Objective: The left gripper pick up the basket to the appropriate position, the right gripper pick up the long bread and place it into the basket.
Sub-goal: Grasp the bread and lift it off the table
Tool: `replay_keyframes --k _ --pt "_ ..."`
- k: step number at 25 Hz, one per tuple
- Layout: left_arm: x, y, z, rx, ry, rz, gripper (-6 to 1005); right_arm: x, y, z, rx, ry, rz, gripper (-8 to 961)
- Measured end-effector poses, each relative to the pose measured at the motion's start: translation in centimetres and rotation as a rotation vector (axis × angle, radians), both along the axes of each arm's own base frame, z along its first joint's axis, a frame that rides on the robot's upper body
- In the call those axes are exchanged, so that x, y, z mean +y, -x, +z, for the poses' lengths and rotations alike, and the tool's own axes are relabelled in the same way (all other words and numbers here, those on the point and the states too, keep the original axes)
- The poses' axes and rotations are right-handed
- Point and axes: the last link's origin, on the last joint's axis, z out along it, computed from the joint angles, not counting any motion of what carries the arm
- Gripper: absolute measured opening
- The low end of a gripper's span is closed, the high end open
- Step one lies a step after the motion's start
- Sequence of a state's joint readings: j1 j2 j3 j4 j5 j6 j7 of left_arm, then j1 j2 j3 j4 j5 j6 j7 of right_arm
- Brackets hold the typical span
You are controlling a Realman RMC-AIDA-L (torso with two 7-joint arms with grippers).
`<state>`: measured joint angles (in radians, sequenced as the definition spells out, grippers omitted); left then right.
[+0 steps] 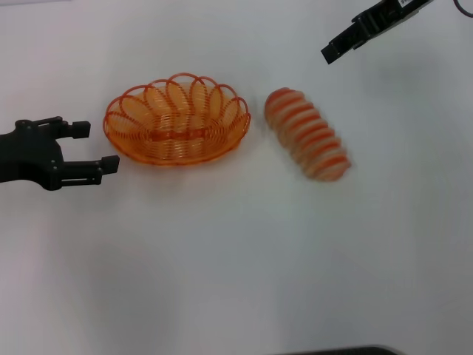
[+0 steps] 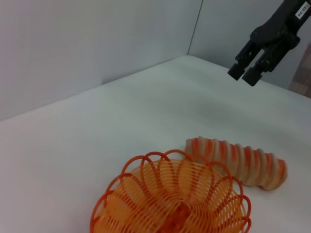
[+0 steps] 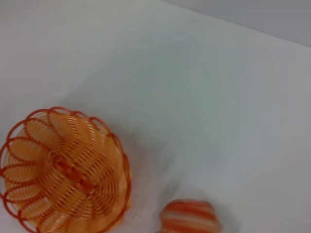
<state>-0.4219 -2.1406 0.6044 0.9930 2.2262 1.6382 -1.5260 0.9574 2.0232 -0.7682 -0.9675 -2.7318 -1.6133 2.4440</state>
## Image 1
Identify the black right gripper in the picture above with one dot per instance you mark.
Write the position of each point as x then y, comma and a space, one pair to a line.
388, 15

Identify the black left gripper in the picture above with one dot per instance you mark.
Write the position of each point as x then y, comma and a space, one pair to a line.
29, 155

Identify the striped orange bread loaf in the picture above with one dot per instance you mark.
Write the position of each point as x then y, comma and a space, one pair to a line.
306, 137

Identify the black robot torso part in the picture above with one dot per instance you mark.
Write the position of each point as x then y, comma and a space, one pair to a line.
340, 350

